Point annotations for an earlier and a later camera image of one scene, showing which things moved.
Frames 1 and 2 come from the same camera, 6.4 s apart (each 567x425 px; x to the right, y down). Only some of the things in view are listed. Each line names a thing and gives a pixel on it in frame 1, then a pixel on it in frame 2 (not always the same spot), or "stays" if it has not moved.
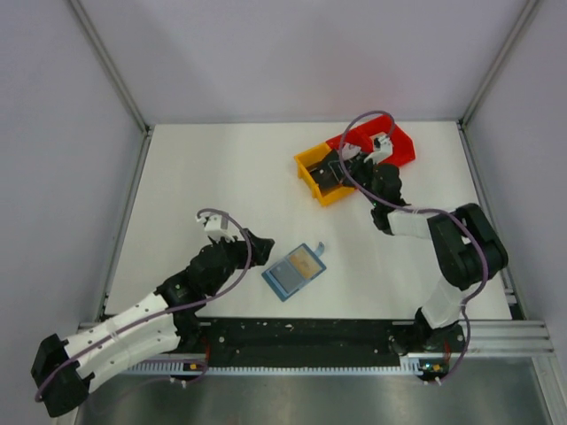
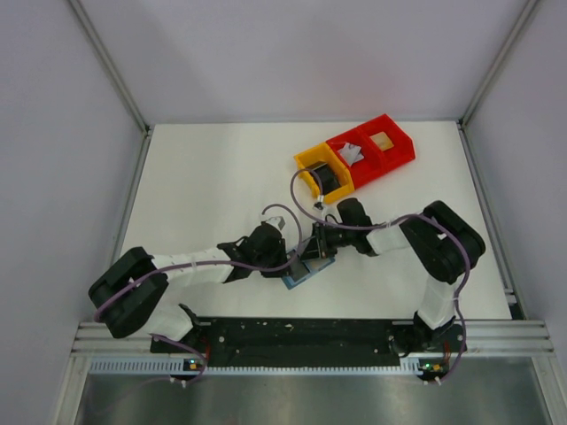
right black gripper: (347, 166) -> (314, 244)
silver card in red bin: (348, 150) stays
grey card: (287, 276) -> (299, 270)
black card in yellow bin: (328, 185) stays
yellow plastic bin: (306, 158) stays
